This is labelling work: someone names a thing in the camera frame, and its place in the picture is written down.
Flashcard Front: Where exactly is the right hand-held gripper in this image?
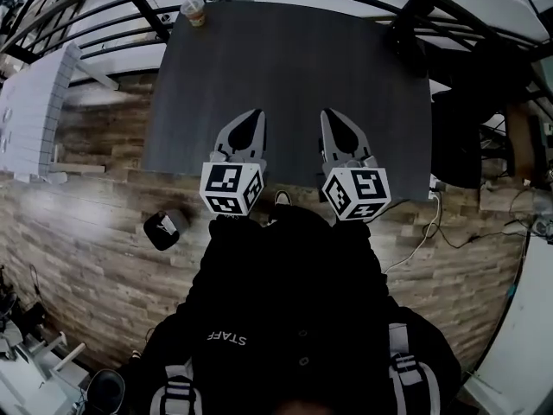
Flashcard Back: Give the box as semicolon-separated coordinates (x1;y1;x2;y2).
319;107;392;223

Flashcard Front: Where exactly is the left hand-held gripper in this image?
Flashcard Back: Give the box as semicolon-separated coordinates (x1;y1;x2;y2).
199;108;268;219

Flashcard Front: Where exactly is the black waste bin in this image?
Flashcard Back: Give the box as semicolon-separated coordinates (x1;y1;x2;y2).
143;208;188;252

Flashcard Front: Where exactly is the person's right forearm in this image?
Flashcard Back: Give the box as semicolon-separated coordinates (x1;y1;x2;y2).
332;218;385;287

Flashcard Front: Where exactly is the person's left forearm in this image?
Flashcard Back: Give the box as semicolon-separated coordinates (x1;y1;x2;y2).
209;214;265;274

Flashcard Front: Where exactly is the plastic drink cup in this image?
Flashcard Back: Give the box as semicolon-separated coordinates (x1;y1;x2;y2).
180;0;207;28

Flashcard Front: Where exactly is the person's black clothed body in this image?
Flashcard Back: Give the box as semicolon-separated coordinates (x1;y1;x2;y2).
116;205;462;415

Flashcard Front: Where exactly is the brown wooden board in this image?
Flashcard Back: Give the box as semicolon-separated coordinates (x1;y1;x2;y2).
505;101;541;181

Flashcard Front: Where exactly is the white tiled table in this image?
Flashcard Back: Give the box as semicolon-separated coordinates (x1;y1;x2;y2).
0;41;120;185

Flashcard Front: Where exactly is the black office chair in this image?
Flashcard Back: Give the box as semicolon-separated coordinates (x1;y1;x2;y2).
86;368;127;412

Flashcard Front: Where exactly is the white desk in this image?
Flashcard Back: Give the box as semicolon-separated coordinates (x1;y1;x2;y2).
0;317;92;415

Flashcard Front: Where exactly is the white floor cable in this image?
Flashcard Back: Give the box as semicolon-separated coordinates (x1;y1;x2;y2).
382;190;444;276

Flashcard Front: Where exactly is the black cable with adapter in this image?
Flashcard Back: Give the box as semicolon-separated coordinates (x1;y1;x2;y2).
423;218;532;250

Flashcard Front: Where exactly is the grey right backpack strap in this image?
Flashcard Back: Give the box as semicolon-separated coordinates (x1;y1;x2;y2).
387;322;442;415

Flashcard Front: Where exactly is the grey backpack strap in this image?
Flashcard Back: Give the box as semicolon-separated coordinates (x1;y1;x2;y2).
387;322;442;415
149;363;204;415

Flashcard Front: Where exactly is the grey left backpack strap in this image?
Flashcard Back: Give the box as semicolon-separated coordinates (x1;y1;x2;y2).
149;363;204;415

